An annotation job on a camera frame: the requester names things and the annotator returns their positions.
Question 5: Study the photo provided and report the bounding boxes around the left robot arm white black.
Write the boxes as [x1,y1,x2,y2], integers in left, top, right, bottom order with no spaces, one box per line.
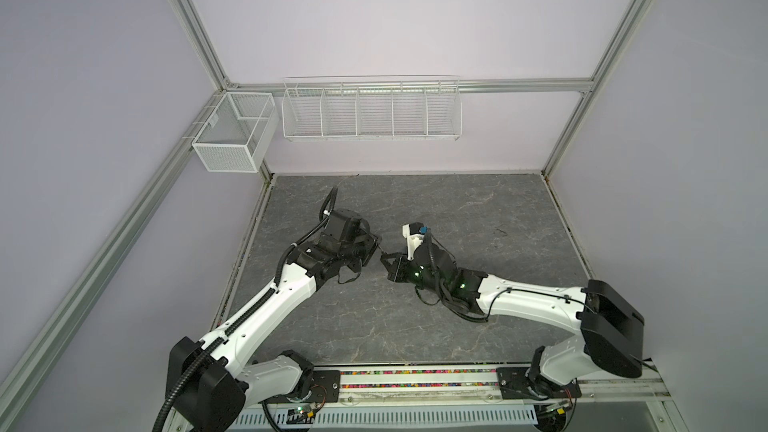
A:
[152,207,380,431]

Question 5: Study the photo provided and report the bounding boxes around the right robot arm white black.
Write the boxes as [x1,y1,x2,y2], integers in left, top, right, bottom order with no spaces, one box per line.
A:
[381,229,645,387]

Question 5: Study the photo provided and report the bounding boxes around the white mesh box basket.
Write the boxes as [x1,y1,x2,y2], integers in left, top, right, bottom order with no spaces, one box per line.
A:
[192,92,279,173]

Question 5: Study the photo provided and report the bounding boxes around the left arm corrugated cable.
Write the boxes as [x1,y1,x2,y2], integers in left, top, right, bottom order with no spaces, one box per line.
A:
[151,185,340,432]

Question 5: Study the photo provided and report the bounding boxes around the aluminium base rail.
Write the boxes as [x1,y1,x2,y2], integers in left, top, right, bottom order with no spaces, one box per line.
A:
[166,362,673,412]

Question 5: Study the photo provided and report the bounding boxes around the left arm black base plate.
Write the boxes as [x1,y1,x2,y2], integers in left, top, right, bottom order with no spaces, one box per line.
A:
[267,369,341,404]

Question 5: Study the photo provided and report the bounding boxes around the white wire divided basket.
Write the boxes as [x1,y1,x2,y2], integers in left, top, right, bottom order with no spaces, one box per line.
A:
[281,75,463,141]

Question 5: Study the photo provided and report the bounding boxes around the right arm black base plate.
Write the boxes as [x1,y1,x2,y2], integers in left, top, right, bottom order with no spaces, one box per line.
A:
[496,366,582,401]

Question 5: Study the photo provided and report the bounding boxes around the white vented cable duct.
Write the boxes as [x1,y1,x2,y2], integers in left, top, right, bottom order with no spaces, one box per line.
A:
[269,404,538,431]

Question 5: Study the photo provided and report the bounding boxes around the aluminium frame profiles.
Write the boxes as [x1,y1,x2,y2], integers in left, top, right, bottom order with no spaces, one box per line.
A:
[0,0,683,415]

